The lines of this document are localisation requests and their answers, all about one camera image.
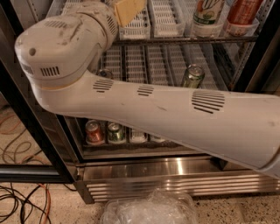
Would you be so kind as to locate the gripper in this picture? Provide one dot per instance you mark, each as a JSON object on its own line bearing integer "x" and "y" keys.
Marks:
{"x": 129, "y": 10}

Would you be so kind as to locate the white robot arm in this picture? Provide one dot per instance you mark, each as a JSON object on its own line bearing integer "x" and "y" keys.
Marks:
{"x": 57, "y": 52}

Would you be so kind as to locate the shelf glide tray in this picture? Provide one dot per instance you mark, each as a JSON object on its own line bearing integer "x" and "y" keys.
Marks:
{"x": 167, "y": 18}
{"x": 138, "y": 28}
{"x": 203, "y": 56}
{"x": 135, "y": 67}
{"x": 158, "y": 67}

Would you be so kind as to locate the green white labelled bottle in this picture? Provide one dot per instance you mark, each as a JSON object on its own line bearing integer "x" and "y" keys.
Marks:
{"x": 207, "y": 12}

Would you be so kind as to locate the stainless steel display fridge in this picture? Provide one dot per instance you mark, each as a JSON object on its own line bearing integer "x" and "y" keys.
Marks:
{"x": 104, "y": 174}

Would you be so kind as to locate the red orange labelled bottle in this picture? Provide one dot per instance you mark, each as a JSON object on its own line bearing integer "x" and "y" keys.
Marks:
{"x": 243, "y": 12}

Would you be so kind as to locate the silver blue can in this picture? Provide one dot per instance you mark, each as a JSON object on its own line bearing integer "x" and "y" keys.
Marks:
{"x": 105, "y": 73}

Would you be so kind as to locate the green silver can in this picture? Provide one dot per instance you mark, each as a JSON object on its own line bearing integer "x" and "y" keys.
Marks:
{"x": 193, "y": 76}

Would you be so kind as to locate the red soda can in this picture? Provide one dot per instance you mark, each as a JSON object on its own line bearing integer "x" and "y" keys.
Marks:
{"x": 94, "y": 132}

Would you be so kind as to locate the dark green soda can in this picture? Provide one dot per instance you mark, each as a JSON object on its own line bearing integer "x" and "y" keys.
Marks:
{"x": 115, "y": 133}

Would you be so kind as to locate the clear crumpled plastic bag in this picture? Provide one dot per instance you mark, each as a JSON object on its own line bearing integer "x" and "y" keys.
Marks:
{"x": 159, "y": 207}

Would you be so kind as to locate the top wire shelf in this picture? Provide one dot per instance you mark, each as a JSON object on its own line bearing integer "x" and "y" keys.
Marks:
{"x": 182, "y": 41}

